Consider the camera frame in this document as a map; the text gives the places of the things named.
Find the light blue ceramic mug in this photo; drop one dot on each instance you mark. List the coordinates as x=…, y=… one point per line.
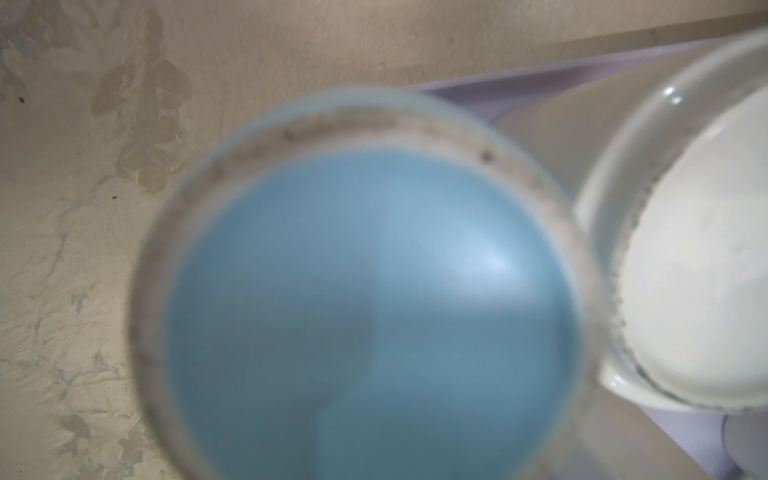
x=367, y=283

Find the white faceted ceramic mug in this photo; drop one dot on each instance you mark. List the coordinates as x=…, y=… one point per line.
x=690, y=240

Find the lavender silicone mat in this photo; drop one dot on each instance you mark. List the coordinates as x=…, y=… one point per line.
x=540, y=78

